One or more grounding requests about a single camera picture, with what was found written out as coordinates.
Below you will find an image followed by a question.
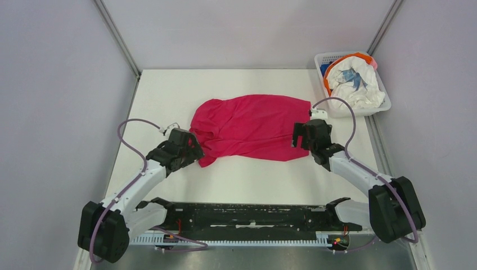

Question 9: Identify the pink t shirt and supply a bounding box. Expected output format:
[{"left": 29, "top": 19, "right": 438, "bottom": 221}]
[{"left": 190, "top": 94, "right": 311, "bottom": 168}]

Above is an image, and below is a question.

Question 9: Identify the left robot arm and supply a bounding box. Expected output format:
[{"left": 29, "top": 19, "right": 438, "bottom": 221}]
[{"left": 78, "top": 128, "right": 205, "bottom": 264}]

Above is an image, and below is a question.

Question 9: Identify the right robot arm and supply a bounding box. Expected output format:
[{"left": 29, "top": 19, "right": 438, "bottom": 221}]
[{"left": 292, "top": 119, "right": 426, "bottom": 244}]

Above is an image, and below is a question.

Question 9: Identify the blue garment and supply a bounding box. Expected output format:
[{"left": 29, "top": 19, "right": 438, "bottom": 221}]
[{"left": 319, "top": 62, "right": 331, "bottom": 77}]

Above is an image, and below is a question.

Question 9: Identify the white t shirt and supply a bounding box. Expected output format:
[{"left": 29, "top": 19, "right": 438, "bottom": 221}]
[{"left": 323, "top": 52, "right": 385, "bottom": 110}]

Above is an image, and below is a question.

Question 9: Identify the orange t shirt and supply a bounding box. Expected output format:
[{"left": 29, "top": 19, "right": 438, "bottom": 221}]
[{"left": 322, "top": 52, "right": 374, "bottom": 96}]

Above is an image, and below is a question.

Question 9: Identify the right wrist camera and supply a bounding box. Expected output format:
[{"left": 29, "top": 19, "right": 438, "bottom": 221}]
[{"left": 309, "top": 108, "right": 329, "bottom": 120}]

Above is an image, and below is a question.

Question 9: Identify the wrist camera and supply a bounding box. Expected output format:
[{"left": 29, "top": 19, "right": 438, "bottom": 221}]
[
  {"left": 159, "top": 122, "right": 180, "bottom": 137},
  {"left": 309, "top": 108, "right": 329, "bottom": 120}
]

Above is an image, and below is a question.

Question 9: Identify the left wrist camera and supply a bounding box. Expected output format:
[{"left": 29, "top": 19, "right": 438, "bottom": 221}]
[{"left": 159, "top": 122, "right": 180, "bottom": 137}]

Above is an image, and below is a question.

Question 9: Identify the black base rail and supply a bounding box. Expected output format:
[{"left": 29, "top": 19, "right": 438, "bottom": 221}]
[{"left": 160, "top": 203, "right": 362, "bottom": 241}]

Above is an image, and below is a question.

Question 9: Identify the white cable duct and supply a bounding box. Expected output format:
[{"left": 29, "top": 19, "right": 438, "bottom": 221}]
[{"left": 129, "top": 232, "right": 332, "bottom": 248}]

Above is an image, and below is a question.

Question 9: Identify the left aluminium corner post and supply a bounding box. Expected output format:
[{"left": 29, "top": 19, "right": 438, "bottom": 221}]
[{"left": 92, "top": 0, "right": 142, "bottom": 80}]

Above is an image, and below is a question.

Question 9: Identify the aluminium corner post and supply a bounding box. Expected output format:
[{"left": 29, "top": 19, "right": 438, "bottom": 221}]
[
  {"left": 92, "top": 0, "right": 142, "bottom": 80},
  {"left": 367, "top": 0, "right": 404, "bottom": 55}
]

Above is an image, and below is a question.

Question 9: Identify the right aluminium corner post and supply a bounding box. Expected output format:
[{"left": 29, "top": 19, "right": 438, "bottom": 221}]
[{"left": 367, "top": 0, "right": 404, "bottom": 55}]

